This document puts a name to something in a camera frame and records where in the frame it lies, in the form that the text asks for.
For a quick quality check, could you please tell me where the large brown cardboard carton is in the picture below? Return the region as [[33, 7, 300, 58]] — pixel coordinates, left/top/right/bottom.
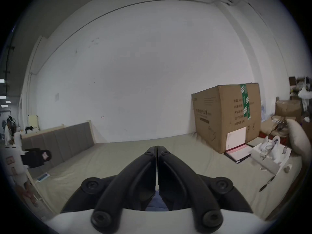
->
[[191, 83, 263, 154]]

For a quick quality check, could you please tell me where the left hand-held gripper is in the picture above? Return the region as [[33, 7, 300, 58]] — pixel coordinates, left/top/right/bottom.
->
[[4, 131, 52, 178]]

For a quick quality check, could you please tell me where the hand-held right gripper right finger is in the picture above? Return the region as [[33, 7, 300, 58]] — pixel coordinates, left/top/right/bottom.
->
[[157, 146, 253, 232]]

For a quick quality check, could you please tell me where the beige pillow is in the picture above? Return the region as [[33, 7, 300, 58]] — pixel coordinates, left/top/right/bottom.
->
[[285, 118, 312, 156]]

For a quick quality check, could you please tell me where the grey padded headboard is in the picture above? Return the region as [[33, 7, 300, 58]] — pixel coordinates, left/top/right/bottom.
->
[[21, 122, 96, 168]]

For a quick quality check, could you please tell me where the white paper sheet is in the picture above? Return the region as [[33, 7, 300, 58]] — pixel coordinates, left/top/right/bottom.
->
[[226, 127, 247, 153]]

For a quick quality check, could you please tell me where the black pen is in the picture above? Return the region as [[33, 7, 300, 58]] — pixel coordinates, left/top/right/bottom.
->
[[258, 176, 276, 192]]

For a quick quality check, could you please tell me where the black folder with pink sheets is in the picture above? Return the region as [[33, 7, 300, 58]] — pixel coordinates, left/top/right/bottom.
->
[[224, 143, 254, 164]]

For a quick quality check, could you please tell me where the open white box with device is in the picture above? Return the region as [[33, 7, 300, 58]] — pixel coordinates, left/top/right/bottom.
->
[[251, 135, 293, 175]]

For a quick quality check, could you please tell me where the white plastic bag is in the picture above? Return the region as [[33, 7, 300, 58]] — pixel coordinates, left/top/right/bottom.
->
[[298, 86, 312, 99]]

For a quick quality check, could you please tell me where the phone with pale case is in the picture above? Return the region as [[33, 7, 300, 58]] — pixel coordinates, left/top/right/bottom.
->
[[36, 172, 51, 183]]

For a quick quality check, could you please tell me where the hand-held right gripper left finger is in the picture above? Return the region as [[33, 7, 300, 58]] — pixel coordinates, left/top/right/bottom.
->
[[61, 146, 156, 232]]

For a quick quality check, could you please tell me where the dark blue shirt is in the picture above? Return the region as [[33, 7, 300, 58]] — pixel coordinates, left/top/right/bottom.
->
[[146, 195, 170, 212]]

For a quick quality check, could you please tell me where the person's left hand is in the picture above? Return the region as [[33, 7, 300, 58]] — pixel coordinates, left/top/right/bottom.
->
[[14, 181, 40, 207]]

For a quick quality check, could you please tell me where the small brown cardboard carton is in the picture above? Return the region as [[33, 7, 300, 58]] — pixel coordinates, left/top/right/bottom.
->
[[275, 97, 303, 122]]

